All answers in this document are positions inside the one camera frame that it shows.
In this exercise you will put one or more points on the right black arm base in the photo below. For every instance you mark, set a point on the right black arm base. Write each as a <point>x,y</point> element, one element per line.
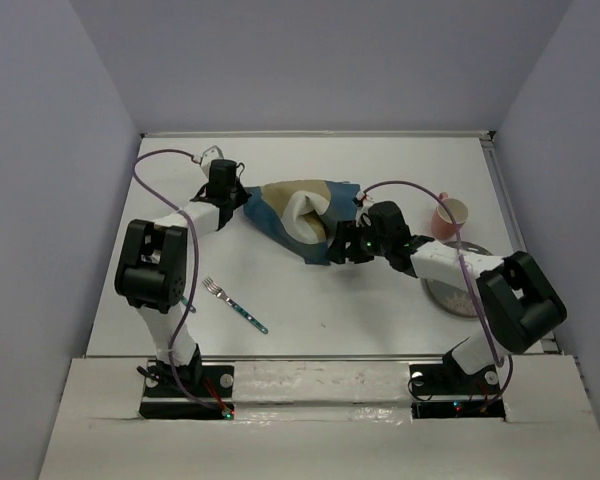
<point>436,395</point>

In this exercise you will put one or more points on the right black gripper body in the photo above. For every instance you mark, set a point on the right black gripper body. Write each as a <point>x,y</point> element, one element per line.
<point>379,244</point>

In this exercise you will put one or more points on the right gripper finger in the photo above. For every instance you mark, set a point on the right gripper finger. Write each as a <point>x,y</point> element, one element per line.
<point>348,250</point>
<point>350,233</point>

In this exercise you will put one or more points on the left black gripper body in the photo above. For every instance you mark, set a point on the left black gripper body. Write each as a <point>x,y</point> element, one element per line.
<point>237,194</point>

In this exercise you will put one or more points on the spoon with teal handle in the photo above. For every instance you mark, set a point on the spoon with teal handle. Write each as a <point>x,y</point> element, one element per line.
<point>188,305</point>

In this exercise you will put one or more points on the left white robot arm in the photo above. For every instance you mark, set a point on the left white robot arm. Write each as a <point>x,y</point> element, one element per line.
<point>153,271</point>

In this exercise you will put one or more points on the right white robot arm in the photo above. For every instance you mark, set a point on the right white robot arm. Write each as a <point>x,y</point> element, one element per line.
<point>516,298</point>

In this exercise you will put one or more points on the fork with teal handle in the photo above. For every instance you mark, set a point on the fork with teal handle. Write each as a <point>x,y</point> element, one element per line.
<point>220,293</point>

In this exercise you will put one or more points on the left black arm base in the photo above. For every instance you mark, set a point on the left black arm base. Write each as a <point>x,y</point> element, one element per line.
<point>210,400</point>

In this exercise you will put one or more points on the pink cup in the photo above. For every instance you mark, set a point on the pink cup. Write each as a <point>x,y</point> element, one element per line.
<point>449,216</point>

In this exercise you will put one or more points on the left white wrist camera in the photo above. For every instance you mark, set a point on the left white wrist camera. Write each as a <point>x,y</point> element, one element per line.
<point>204,160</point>

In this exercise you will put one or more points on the blue beige checked cloth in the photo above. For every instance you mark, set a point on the blue beige checked cloth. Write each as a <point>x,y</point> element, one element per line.
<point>302,215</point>

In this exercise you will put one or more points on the dark patterned plate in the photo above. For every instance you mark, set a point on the dark patterned plate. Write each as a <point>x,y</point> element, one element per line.
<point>453,300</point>

